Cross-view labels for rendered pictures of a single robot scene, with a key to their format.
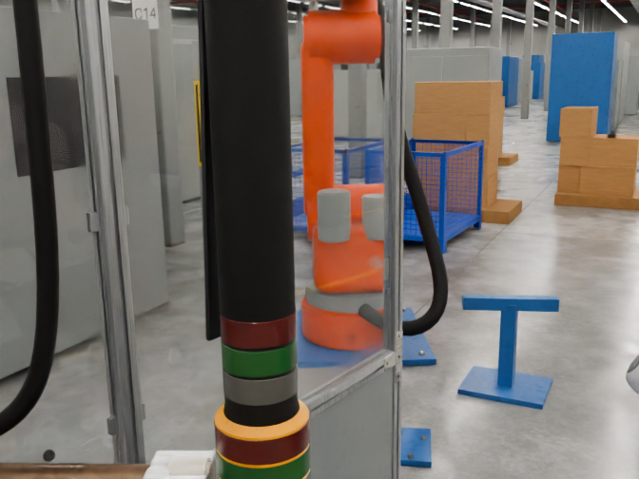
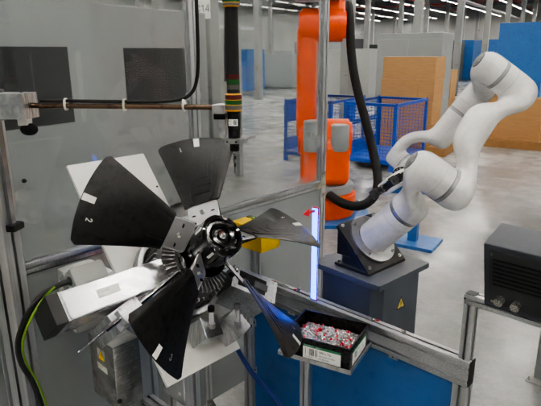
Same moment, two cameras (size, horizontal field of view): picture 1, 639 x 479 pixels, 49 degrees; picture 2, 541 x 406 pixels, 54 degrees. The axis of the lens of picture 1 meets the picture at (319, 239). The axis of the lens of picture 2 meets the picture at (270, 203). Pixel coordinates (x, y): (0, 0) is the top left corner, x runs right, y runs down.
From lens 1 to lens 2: 111 cm
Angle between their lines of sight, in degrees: 6
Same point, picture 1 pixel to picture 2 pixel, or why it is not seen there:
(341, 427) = (291, 211)
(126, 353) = not seen: hidden behind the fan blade
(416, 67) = (390, 46)
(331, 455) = not seen: hidden behind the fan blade
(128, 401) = not seen: hidden behind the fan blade
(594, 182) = (511, 130)
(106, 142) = (193, 65)
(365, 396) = (304, 200)
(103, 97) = (193, 48)
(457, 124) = (411, 86)
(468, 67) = (427, 47)
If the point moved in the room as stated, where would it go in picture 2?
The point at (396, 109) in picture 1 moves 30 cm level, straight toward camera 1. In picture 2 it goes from (324, 60) to (315, 62)
